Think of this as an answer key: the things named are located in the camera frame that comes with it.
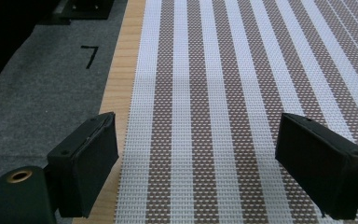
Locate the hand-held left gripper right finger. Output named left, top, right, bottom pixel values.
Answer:
left=274, top=112, right=358, bottom=221

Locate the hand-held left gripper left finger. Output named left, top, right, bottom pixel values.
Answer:
left=47, top=111, right=119, bottom=218

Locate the black tape mark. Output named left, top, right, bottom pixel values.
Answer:
left=80, top=45, right=100, bottom=70

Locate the brown white striped woven placemat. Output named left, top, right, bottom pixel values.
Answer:
left=114, top=0, right=358, bottom=224

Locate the black metal stand base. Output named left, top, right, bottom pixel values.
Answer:
left=36, top=0, right=116, bottom=26

